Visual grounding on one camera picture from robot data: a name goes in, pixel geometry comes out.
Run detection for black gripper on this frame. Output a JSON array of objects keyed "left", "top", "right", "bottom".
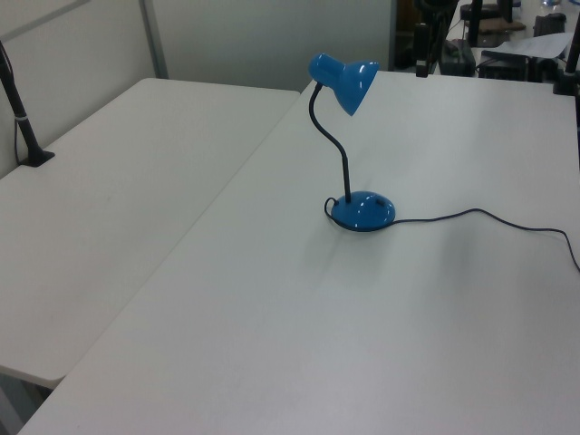
[{"left": 414, "top": 22, "right": 430, "bottom": 78}]

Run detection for blue gooseneck desk lamp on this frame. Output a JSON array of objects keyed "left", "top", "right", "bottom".
[{"left": 308, "top": 53, "right": 397, "bottom": 234}]

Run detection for black bag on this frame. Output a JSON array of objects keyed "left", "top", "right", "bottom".
[{"left": 440, "top": 39, "right": 478, "bottom": 76}]

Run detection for thin black background pole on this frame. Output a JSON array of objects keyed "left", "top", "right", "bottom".
[{"left": 468, "top": 0, "right": 485, "bottom": 45}]

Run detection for black equipment box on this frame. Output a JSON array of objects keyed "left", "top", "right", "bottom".
[{"left": 478, "top": 57, "right": 532, "bottom": 83}]

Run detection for white paper sheets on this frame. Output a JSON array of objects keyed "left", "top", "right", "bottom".
[{"left": 497, "top": 32, "right": 573, "bottom": 61}]

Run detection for black pole with table clamp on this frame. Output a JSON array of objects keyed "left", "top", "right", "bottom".
[{"left": 550, "top": 0, "right": 580, "bottom": 97}]

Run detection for thin black lamp power cord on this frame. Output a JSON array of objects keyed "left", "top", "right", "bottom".
[{"left": 323, "top": 196, "right": 580, "bottom": 276}]

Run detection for grey metal partition post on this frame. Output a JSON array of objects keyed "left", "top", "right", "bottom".
[{"left": 137, "top": 0, "right": 170, "bottom": 81}]

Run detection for black clamp-mounted camera pole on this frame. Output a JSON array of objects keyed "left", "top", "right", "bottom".
[{"left": 0, "top": 39, "right": 56, "bottom": 169}]

